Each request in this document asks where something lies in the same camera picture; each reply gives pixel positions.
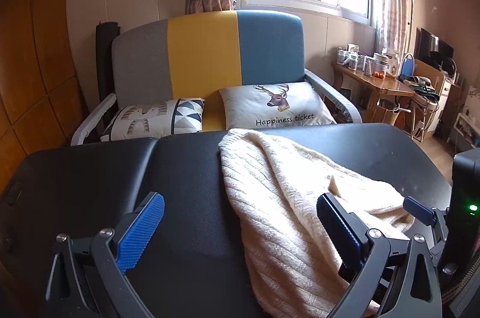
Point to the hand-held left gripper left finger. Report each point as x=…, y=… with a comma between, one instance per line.
x=138, y=232

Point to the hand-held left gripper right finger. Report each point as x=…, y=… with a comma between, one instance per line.
x=339, y=228

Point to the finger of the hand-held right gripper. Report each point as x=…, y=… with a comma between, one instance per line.
x=416, y=207

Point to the cream knit sweater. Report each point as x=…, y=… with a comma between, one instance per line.
x=285, y=190

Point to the wooden television cabinet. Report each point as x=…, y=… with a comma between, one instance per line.
x=448, y=97

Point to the geometric patterned pillow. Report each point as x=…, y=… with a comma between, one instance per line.
x=150, y=117

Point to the small standing fan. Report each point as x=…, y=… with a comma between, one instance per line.
x=449, y=69

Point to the blue chair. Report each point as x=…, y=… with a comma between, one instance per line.
x=407, y=69

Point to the wooden side table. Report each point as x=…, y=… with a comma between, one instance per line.
x=378, y=84

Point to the black television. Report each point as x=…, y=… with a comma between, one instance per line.
x=431, y=46

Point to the deer print pillow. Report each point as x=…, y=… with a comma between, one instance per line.
x=243, y=104

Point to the cluster of white jars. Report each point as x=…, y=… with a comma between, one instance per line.
x=352, y=59

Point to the thin floor lamp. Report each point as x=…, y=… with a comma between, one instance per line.
x=410, y=10

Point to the grey yellow blue sofa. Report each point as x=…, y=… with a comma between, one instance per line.
x=202, y=52

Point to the wooden panelled wardrobe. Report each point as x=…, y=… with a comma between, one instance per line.
x=33, y=59

